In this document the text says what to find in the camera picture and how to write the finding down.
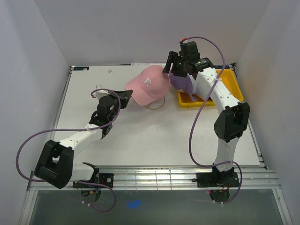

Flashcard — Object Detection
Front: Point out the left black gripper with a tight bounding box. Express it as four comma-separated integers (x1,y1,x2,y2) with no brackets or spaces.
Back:
107,90,133,122

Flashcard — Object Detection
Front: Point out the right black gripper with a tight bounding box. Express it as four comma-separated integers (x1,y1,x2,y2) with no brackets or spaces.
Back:
162,52,188,78

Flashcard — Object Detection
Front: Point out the pink baseball cap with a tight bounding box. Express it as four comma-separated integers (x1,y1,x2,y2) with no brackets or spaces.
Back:
125,65,170,106

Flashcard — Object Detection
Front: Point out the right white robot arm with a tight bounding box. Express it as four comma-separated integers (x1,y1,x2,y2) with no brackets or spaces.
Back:
163,38,250,187

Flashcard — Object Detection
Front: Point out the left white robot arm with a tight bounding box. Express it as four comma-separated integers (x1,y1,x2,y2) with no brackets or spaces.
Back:
34,90,133,189

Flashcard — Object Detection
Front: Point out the purple baseball cap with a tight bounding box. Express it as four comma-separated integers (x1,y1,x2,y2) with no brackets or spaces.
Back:
169,72,196,102

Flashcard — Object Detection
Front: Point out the white cap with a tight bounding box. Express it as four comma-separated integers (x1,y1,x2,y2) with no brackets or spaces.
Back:
187,74,197,96

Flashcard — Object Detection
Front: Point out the yellow plastic tray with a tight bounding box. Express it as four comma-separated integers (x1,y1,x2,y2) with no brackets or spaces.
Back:
177,69,244,109

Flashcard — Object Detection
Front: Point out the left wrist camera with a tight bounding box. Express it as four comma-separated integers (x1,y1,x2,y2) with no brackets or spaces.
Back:
91,84,110,100

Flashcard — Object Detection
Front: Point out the gold wire hat stand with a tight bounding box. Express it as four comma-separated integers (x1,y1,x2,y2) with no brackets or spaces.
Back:
143,97,165,110

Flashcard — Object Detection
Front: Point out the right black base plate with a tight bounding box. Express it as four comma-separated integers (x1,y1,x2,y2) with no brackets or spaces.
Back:
194,172,240,188

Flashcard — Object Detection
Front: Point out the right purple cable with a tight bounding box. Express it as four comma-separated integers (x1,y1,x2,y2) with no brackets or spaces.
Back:
184,36,242,206

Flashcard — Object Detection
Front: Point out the aluminium frame rail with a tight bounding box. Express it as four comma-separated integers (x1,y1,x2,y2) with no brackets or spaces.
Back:
19,167,297,225

